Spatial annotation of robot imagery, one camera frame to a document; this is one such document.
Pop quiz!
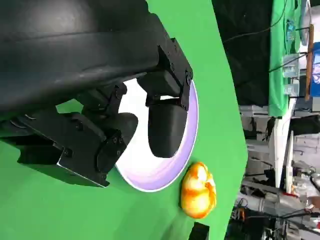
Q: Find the wooden stick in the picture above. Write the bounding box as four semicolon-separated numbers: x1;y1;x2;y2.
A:
304;24;315;101

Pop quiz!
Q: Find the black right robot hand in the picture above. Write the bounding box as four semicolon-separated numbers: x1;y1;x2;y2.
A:
191;223;210;240

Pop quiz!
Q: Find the orange white toy bread roll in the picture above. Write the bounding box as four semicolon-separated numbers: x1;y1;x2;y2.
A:
180;161;217;220

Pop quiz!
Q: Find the hanging green fabric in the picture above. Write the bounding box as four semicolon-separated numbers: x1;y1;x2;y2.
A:
268;0;312;118

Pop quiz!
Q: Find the white desk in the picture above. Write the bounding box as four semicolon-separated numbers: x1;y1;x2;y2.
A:
273;96;296;195

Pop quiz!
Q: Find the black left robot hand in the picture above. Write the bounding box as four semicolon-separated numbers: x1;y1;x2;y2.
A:
0;0;195;188

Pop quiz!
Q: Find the blue box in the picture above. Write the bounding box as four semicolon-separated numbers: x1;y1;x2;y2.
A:
309;42;320;98

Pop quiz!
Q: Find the lilac plate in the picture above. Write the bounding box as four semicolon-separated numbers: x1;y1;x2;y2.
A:
113;77;200;193

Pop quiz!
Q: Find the green table cloth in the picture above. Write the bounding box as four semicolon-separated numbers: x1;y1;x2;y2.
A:
0;0;248;240

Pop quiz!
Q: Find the black backdrop curtain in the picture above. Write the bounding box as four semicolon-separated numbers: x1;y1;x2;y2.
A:
211;0;276;107

